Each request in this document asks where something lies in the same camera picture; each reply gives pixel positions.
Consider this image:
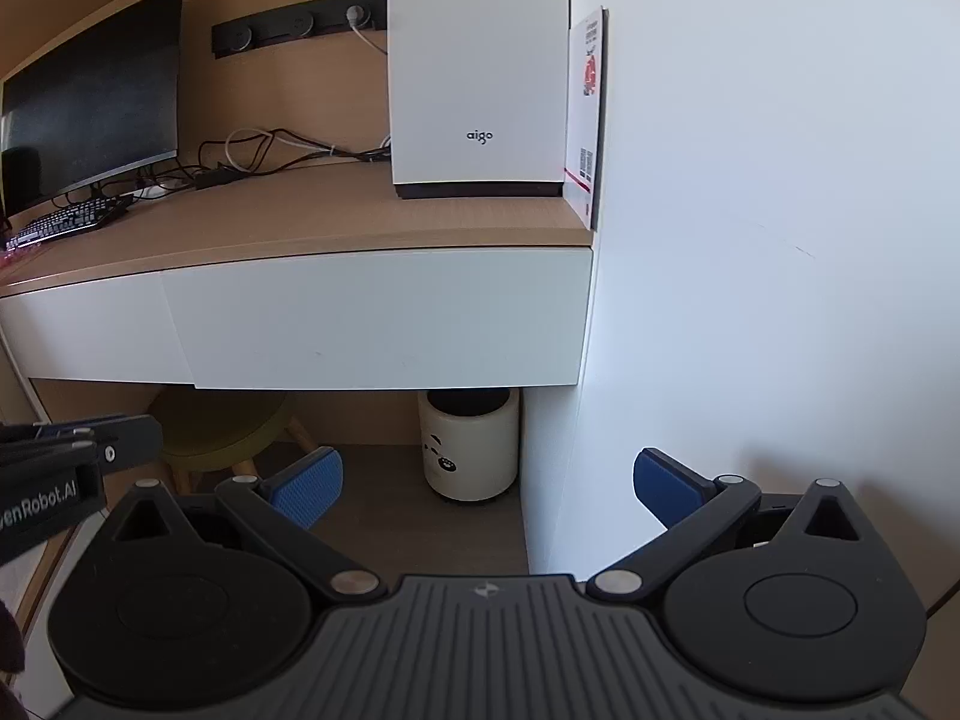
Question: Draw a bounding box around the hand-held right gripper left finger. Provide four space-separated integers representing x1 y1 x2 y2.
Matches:
101 446 383 605

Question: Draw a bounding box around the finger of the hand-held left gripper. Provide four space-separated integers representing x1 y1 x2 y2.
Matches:
0 414 164 473

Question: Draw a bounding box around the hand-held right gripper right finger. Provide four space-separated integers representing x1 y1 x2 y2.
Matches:
587 448 865 605

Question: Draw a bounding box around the white front wooden drawer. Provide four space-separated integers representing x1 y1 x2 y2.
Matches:
160 246 595 391

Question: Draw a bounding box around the yellow-green stool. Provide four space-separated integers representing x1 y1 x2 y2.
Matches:
146 390 320 496

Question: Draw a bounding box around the white waste bin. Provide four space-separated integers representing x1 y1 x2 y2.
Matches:
418 388 521 504

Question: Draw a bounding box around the black keyboard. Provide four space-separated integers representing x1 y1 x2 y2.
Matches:
6 195 134 251

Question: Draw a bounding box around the black speaker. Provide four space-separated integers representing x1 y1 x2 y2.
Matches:
0 146 46 224

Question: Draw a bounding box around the black computer monitor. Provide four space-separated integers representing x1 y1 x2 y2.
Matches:
0 0 185 220

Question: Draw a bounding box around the flat white red carton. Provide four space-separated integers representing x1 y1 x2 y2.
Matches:
564 6 610 233

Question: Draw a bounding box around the white computer case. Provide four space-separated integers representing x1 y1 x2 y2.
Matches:
387 0 571 202

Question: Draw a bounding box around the tangle of black cables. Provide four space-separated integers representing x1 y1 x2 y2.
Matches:
52 127 392 207

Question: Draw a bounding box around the white looped cable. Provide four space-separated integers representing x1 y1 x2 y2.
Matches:
223 127 340 175

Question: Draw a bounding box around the black wall socket rail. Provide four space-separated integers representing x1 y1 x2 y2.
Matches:
211 0 389 59

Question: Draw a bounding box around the white plug with cable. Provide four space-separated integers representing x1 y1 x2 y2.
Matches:
343 4 391 58

